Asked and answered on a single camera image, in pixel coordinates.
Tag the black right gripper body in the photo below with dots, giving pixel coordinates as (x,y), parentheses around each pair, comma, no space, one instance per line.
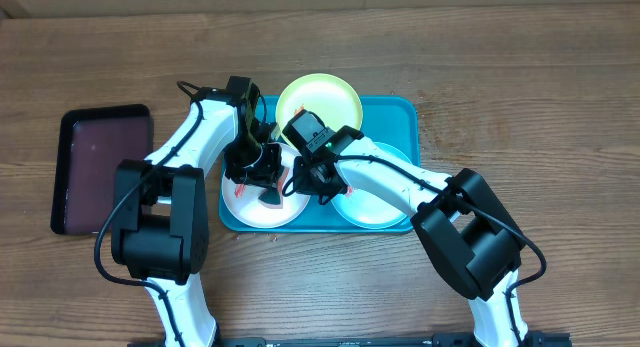
(310,183)

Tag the yellow-green plate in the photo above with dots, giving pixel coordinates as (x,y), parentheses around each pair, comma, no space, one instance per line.
(331,98)

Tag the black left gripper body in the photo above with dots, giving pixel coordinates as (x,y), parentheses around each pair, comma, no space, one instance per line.
(247,163)

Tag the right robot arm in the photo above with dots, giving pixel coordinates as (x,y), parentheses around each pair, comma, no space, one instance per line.
(471,240)

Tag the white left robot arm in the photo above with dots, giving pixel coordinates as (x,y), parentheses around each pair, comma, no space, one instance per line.
(157,235)

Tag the black water tray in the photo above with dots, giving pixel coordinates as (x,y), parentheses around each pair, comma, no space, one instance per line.
(92,143)

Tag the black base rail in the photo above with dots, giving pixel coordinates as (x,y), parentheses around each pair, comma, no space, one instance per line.
(533,339)

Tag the teal plastic tray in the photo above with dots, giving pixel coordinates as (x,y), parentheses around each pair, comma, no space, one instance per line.
(391,122)

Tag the light blue plate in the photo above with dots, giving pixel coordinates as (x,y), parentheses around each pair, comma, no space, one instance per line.
(367,211)

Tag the white plate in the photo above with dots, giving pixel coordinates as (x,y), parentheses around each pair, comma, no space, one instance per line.
(240,209)

